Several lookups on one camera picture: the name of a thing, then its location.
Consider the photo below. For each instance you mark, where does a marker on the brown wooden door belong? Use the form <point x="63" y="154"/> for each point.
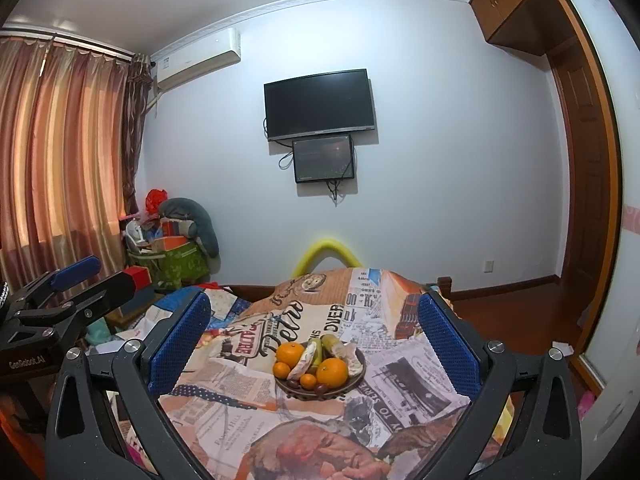
<point x="585" y="170"/>

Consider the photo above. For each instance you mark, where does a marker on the large orange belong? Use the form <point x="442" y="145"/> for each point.
<point x="290" y="353"/>
<point x="332" y="372"/>

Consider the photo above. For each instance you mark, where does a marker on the orange striped curtain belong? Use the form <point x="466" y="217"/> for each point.
<point x="55" y="160"/>

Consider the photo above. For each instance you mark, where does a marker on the small black monitor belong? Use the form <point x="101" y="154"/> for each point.
<point x="322" y="157"/>

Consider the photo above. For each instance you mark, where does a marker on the pink floor object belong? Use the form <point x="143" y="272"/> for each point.
<point x="586" y="405"/>

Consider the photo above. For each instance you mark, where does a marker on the white air conditioner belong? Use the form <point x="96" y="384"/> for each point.
<point x="200" y="60"/>

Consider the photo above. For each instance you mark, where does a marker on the dark brown plate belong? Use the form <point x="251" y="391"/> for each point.
<point x="347" y="384"/>

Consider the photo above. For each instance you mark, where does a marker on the white wall socket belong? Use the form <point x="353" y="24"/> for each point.
<point x="488" y="265"/>

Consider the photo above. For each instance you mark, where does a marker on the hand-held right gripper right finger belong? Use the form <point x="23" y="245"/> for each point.
<point x="447" y="345"/>

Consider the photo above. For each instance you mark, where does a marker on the red plastic bag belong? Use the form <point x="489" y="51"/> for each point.
<point x="156" y="201"/>

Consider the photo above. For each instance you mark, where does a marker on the grey plush cushion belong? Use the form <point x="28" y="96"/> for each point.
<point x="200" y="220"/>

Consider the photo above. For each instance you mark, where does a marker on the brown patterned curtain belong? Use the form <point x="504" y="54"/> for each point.
<point x="135" y="135"/>

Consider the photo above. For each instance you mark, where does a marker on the white paper piece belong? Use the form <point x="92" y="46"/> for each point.
<point x="561" y="350"/>

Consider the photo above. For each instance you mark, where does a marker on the dark red grape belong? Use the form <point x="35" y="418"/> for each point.
<point x="292" y="383"/>
<point x="321" y="389"/>

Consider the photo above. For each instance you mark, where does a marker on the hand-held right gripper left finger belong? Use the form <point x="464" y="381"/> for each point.
<point x="182" y="340"/>

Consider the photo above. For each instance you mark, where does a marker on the yellow foam tube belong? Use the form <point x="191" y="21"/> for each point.
<point x="325" y="246"/>

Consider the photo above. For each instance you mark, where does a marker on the red box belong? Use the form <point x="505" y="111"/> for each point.
<point x="140" y="276"/>

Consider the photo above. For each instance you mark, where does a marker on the orange box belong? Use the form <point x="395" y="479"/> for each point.
<point x="172" y="242"/>

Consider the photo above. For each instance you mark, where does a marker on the newspaper print tablecloth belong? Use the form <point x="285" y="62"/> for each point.
<point x="240" y="410"/>

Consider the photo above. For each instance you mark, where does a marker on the small orange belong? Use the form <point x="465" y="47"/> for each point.
<point x="308" y="381"/>
<point x="281" y="370"/>

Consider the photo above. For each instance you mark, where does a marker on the wooden overhead cabinet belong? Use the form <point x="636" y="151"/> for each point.
<point x="505" y="5"/>

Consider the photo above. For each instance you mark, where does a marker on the white wardrobe door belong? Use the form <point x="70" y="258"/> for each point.
<point x="615" y="285"/>

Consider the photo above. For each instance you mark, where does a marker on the black wall television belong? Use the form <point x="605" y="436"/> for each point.
<point x="320" y="105"/>

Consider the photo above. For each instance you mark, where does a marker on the white curtain rail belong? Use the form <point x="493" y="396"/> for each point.
<point x="65" y="42"/>

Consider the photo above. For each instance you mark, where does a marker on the peeled pink pomelo segment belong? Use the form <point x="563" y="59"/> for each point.
<point x="301" y="362"/>

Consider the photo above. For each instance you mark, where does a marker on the pomelo wedge with yellow rind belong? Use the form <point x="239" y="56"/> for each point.
<point x="354" y="360"/>

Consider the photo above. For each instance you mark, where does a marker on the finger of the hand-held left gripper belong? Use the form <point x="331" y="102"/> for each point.
<point x="75" y="269"/>
<point x="100" y="292"/>

